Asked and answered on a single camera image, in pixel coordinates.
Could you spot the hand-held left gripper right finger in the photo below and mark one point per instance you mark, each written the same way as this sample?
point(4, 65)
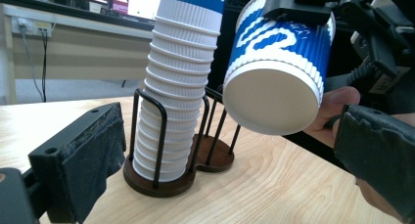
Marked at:
point(378, 152)

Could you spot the white wall socket strip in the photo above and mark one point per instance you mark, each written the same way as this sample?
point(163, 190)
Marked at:
point(32, 26)

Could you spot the beige wooden desk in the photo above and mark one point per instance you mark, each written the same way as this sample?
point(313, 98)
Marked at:
point(81, 54)

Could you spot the white lit monitor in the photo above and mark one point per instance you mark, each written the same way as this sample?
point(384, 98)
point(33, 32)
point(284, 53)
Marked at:
point(143, 2)

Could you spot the stack of ribbed paper cups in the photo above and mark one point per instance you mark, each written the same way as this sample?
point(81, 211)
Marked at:
point(176, 87)

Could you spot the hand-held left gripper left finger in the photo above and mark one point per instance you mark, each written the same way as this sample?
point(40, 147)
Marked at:
point(84, 158)

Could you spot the colourful screen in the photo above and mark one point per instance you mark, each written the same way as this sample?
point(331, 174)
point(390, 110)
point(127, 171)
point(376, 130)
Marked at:
point(120, 0)

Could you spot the blue printed paper cup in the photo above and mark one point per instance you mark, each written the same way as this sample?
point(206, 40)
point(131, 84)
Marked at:
point(277, 100)

